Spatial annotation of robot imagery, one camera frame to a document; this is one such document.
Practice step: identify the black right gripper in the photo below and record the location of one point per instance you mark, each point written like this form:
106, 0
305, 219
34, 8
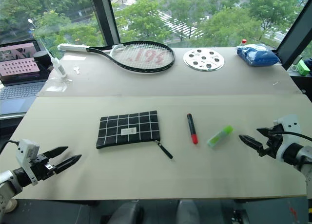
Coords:
273, 144

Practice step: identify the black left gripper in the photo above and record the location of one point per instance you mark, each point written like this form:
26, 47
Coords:
41, 168

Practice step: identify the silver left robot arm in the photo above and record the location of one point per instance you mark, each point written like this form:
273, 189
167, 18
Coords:
7, 182

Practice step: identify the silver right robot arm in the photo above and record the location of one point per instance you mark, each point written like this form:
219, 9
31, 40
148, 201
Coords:
303, 158

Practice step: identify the black white-grid pencil case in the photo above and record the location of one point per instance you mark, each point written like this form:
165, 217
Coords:
126, 125

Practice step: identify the laptop with pink screen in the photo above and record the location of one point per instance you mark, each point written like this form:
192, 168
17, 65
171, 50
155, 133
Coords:
17, 87

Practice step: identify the green highlighter pen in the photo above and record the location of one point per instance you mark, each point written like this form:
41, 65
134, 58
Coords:
219, 136

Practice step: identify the black marker with red cap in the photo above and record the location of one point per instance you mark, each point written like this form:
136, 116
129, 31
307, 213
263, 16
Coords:
192, 127

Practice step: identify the clear plastic bag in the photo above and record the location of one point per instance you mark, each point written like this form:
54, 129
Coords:
57, 86

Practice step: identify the black caster wheel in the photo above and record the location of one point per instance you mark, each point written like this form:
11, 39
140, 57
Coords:
241, 216

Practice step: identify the small green box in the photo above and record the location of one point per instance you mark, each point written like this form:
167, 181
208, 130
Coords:
303, 67

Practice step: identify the blue filled plastic bag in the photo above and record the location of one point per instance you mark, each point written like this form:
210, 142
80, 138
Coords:
258, 54

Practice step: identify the white sealant tube with nozzle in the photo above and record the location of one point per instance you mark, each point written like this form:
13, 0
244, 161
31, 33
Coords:
58, 67

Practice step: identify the round metal disc with holes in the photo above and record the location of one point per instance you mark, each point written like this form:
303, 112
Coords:
203, 63

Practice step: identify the red-capped small bottle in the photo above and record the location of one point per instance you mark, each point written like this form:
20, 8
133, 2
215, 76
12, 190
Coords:
243, 41

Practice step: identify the black cylindrical speaker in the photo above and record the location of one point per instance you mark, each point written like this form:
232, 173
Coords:
40, 59

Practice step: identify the black and white tennis racket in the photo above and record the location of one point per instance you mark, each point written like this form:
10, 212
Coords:
73, 47

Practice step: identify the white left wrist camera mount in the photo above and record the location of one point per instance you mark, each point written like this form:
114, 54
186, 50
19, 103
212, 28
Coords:
25, 149

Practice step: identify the black slanted window frame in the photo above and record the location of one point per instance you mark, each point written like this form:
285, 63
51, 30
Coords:
295, 34

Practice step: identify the black window frame pillar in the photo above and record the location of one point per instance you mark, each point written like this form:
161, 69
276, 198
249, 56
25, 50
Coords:
104, 17

